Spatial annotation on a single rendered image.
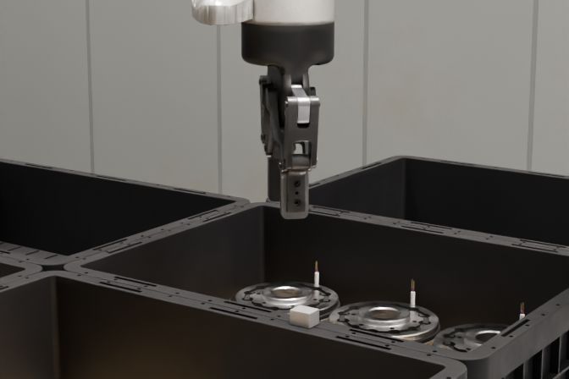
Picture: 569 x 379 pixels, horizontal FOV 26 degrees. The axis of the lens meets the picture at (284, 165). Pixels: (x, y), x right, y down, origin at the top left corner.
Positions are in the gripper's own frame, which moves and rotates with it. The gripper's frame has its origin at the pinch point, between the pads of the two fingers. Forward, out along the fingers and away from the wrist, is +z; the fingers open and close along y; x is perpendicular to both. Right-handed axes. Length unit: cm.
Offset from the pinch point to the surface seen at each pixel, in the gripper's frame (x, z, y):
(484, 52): -75, 9, 162
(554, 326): -18.3, 8.4, -13.2
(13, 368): 22.8, 14.0, 0.1
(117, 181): 12.2, 7.3, 38.9
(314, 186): -9.1, 7.2, 32.1
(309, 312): 0.9, 6.0, -13.5
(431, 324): -14.1, 13.9, 4.4
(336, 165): -47, 38, 184
